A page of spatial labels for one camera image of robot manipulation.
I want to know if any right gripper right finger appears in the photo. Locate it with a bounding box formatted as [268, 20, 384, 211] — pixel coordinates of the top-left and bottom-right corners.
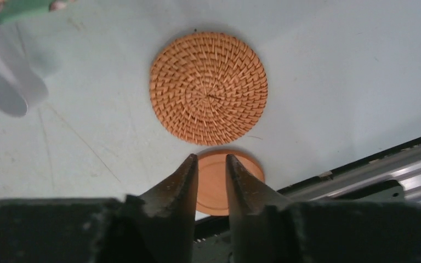
[226, 155, 421, 262]

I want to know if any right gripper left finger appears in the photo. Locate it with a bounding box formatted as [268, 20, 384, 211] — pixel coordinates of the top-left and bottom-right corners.
[0, 154, 198, 262]

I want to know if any round cork coaster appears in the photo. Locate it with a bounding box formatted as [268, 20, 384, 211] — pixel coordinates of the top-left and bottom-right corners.
[149, 32, 268, 146]
[196, 149, 265, 216]

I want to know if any green floral serving tray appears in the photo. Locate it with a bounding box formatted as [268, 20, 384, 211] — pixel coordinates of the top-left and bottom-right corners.
[0, 0, 77, 25]

